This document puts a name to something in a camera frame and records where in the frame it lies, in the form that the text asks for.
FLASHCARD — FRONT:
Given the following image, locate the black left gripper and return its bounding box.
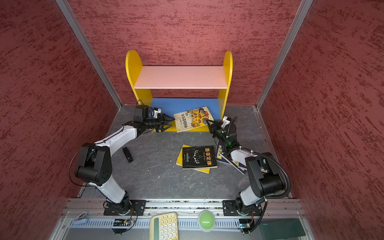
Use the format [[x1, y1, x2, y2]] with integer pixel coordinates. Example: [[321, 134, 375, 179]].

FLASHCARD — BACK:
[[143, 112, 175, 132]]

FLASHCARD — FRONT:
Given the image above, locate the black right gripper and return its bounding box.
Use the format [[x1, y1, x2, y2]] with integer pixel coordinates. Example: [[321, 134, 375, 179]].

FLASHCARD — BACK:
[[207, 119, 229, 145]]

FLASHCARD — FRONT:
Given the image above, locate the illustrated history book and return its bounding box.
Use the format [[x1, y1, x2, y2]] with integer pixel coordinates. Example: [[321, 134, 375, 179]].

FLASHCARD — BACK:
[[174, 106, 214, 133]]

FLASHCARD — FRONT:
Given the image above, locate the black book orange title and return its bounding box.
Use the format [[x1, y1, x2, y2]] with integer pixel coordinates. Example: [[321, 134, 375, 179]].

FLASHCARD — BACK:
[[182, 146, 218, 170]]

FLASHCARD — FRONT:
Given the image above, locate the yellow cartoon book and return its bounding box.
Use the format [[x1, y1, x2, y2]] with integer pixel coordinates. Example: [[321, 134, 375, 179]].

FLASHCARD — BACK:
[[176, 150, 210, 174]]

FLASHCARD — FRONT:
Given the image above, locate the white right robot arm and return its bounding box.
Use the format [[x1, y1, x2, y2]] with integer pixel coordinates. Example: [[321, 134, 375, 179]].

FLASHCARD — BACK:
[[207, 117, 291, 216]]

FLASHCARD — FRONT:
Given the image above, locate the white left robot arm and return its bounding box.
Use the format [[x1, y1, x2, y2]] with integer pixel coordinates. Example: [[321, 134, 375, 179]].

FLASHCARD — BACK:
[[75, 114, 175, 216]]

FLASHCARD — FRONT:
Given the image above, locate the yellow wooden bookshelf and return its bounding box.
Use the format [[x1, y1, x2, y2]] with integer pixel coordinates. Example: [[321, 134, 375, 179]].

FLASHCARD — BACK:
[[125, 50, 234, 120]]

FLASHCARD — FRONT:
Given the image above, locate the dark blue book middle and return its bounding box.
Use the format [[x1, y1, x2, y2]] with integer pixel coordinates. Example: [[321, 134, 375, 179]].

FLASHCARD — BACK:
[[216, 141, 231, 165]]

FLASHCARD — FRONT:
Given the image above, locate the dark blue book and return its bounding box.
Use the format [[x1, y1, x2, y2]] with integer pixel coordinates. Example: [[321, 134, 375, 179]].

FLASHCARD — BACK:
[[216, 141, 231, 165], [230, 160, 247, 175]]

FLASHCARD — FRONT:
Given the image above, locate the small black remote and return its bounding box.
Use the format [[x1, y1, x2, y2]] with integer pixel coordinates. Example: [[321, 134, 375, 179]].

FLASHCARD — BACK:
[[123, 147, 134, 163]]

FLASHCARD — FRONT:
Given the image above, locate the dark blue book top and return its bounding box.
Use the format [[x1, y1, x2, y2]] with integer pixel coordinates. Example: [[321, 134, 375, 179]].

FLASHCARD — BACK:
[[230, 160, 247, 175]]

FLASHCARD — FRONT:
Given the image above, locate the green round button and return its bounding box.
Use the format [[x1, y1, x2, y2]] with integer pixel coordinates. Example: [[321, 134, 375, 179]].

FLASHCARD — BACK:
[[198, 210, 216, 232]]

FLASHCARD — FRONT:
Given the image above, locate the yellow calculator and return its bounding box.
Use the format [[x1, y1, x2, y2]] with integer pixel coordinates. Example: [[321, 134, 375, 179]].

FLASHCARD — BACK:
[[150, 212, 179, 240]]

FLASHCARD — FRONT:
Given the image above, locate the right circuit board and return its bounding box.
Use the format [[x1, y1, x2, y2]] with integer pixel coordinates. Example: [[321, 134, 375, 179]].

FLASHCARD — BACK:
[[239, 219, 252, 229]]

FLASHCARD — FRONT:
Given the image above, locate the circuit board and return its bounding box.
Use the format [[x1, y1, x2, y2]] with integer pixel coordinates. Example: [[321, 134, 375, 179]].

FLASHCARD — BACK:
[[112, 219, 134, 228], [239, 219, 252, 229]]

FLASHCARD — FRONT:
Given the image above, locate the left circuit board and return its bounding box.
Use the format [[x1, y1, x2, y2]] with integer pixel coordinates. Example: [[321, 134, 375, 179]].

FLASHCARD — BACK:
[[112, 219, 134, 228]]

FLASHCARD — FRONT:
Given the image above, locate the metal clip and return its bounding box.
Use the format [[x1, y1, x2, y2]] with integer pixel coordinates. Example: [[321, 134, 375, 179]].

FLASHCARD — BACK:
[[72, 212, 89, 225]]

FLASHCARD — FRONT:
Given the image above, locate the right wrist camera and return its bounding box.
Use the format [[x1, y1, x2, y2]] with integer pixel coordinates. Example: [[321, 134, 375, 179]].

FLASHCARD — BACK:
[[221, 116, 232, 129]]

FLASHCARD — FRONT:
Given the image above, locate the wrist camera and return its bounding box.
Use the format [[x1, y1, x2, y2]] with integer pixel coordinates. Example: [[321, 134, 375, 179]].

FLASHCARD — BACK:
[[221, 116, 232, 129], [135, 105, 162, 119]]

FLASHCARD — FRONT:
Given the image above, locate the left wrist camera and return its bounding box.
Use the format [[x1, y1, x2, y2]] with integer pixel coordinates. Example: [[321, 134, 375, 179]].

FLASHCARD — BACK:
[[135, 105, 162, 119]]

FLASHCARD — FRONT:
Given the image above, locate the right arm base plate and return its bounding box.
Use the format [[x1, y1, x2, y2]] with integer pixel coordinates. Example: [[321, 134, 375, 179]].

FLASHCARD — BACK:
[[222, 200, 262, 217]]

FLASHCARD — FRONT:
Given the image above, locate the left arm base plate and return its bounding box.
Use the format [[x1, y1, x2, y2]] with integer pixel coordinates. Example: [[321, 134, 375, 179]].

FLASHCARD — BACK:
[[103, 200, 147, 217]]

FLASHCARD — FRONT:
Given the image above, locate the aluminium corner post left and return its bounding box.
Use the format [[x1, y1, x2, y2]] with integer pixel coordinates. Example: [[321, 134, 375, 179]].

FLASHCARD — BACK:
[[56, 0, 123, 110]]

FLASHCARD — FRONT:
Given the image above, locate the aluminium corner post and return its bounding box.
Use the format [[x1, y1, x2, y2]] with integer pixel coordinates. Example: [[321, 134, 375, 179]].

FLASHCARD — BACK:
[[56, 0, 123, 110], [256, 0, 313, 111]]

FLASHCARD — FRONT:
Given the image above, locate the aluminium corner post right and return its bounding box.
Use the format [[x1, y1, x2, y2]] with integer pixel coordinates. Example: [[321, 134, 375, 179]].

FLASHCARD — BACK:
[[256, 0, 313, 111]]

